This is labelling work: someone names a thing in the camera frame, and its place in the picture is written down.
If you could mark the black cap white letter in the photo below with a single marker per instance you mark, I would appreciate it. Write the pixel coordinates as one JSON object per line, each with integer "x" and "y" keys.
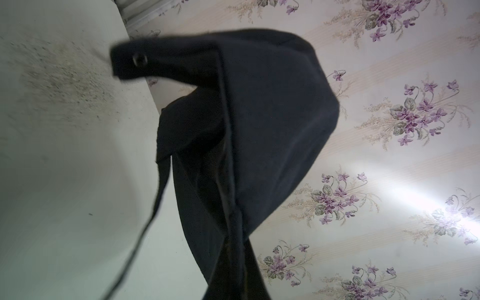
{"x": 239, "y": 144}

